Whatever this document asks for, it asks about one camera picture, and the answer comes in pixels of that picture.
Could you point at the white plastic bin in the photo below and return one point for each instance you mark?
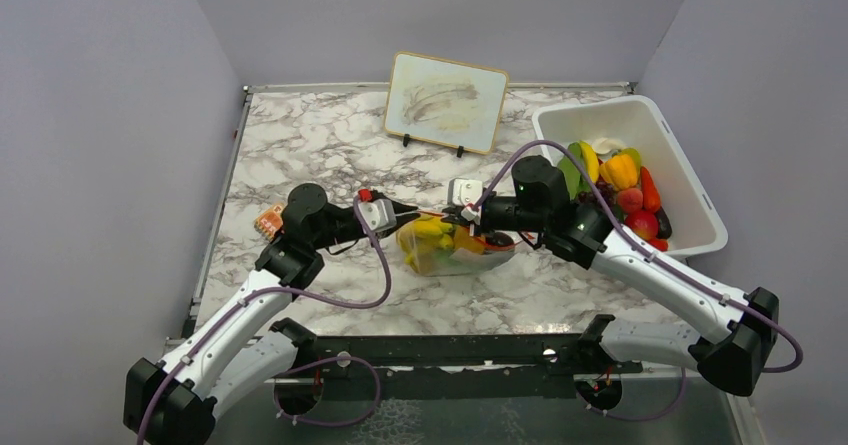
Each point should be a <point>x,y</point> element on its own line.
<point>637,121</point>

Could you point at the pink peach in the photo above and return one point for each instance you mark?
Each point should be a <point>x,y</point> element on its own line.
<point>630,200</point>

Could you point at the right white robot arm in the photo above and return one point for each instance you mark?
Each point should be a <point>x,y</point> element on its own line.
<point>727,335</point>

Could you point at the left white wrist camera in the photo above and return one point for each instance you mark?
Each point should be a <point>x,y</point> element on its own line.
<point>376,215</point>

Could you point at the yellow bell pepper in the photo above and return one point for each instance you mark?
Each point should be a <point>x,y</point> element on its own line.
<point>620,171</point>

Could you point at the red apple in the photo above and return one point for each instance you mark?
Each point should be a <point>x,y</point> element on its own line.
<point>643,223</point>

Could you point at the small whiteboard with wood frame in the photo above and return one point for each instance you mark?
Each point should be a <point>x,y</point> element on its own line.
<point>445,102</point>

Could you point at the green leaf vegetable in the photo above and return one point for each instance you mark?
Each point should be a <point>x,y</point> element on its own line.
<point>574,180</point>

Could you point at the red chili pepper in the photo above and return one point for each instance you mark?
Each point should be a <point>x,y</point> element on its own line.
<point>651,197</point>

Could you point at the yellow banana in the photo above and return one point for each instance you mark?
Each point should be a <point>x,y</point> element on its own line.
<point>427,244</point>
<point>591,162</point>

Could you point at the dark eggplant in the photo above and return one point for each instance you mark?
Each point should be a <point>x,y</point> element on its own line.
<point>665,229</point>

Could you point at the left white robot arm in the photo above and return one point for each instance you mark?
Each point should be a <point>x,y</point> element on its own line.
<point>179,398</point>

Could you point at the orange snack packet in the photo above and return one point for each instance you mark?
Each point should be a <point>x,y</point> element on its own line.
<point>270,221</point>

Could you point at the dark round mushroom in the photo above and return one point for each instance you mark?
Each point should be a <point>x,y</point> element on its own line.
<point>499,241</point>

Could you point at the red tomato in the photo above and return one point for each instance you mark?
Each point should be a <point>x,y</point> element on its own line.
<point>659,244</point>

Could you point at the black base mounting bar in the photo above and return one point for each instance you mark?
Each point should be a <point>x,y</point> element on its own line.
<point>435,367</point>

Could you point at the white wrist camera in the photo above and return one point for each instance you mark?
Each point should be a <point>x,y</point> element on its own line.
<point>465,192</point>
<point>376,215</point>

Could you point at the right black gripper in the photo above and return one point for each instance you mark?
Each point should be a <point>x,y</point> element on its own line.
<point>453,213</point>

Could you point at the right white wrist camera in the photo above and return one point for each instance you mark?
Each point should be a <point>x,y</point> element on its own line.
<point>465,192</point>

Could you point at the dark grapes bunch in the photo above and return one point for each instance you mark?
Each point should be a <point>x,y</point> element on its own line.
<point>588,196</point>

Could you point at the orange mango fruit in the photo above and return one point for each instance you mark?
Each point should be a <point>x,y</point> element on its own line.
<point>463,239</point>

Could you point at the clear zip top bag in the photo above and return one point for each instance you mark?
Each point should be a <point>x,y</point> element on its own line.
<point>463,262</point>

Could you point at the white garlic bulb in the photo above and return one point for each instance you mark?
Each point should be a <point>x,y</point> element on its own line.
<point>607,145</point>

